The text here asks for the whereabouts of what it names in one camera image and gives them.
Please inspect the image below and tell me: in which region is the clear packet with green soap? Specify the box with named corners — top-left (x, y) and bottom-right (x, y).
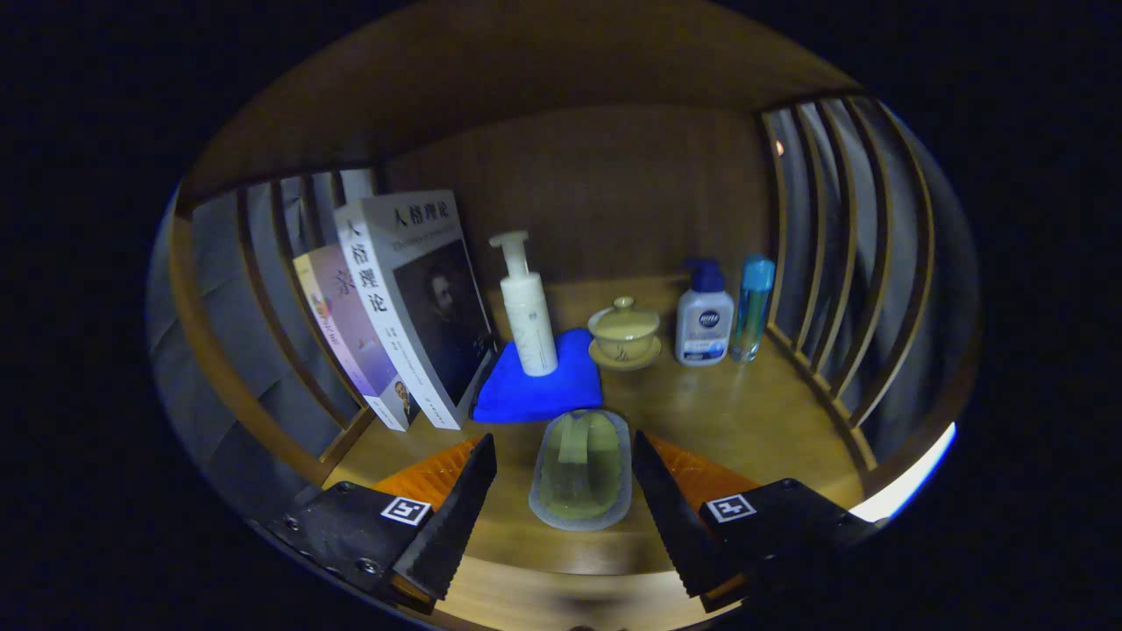
top-left (529, 408), bottom-right (633, 532)

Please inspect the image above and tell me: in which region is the brown wooden cabinet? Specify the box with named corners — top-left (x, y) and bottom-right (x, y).
top-left (149, 0), bottom-right (981, 627)

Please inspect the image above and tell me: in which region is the wooden countertop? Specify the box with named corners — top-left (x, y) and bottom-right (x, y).
top-left (320, 276), bottom-right (869, 630)

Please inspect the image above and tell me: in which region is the blue folded cloth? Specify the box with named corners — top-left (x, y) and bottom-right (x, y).
top-left (472, 329), bottom-right (604, 424)

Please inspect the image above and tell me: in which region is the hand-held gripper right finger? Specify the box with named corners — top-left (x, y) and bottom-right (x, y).
top-left (633, 429), bottom-right (888, 613)

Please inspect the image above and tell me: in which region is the slim teal bottle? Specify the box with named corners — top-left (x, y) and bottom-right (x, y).
top-left (730, 255), bottom-right (777, 364)

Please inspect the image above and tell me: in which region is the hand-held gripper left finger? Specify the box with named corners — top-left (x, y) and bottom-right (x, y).
top-left (267, 433), bottom-right (498, 614)

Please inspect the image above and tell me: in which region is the pink purple book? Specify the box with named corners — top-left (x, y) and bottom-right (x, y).
top-left (293, 244), bottom-right (422, 433)

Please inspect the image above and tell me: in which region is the beige saucer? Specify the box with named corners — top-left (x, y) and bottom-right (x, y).
top-left (587, 337), bottom-right (664, 372)

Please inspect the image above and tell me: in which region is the thick white book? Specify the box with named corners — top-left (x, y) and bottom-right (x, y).
top-left (334, 189), bottom-right (497, 430)

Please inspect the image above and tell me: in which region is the beige lidded teacup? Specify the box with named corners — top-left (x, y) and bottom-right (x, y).
top-left (587, 296), bottom-right (661, 360)

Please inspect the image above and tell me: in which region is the white bottle with blue pump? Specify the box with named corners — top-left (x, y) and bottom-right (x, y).
top-left (675, 259), bottom-right (735, 366)

